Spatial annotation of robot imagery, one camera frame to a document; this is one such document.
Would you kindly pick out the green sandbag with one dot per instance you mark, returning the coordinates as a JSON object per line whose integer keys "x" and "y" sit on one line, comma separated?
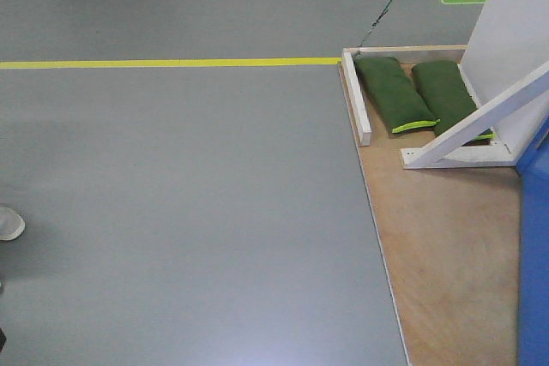
{"x": 393, "y": 93}
{"x": 440, "y": 85}

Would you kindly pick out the blue door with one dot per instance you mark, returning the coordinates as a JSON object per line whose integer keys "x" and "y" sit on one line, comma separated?
{"x": 533, "y": 285}

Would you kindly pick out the left green sandbag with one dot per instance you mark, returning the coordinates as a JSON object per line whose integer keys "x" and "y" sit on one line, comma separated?
{"x": 393, "y": 93}

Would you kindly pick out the white door frame panel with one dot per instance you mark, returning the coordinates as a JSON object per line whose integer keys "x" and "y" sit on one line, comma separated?
{"x": 509, "y": 41}

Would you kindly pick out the wooden plywood platform base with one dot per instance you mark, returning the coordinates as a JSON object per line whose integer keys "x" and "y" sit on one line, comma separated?
{"x": 449, "y": 239}

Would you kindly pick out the right green sandbag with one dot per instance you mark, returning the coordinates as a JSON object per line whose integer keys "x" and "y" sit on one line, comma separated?
{"x": 440, "y": 85}

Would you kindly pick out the far white triangular brace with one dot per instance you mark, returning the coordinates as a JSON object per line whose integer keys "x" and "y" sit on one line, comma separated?
{"x": 449, "y": 150}

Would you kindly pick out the far white edge rail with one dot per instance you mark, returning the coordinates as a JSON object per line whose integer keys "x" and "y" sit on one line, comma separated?
{"x": 355, "y": 98}

